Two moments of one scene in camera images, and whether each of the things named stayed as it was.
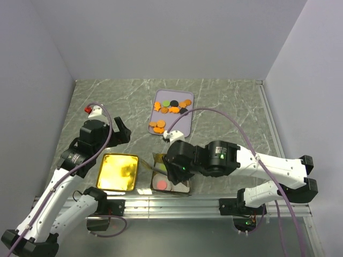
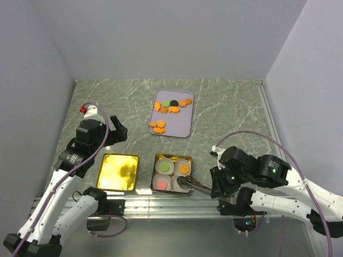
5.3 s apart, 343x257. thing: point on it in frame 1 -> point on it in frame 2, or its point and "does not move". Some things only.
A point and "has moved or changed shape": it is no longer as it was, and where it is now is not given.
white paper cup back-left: (161, 167) does not move
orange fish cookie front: (158, 130) does not move
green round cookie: (162, 167) does not move
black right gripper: (174, 174) -> (220, 187)
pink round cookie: (162, 184) does not move
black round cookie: (183, 110) has moved or changed shape
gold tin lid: (118, 172) does not move
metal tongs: (154, 168) -> (189, 182)
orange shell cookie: (188, 102) does not move
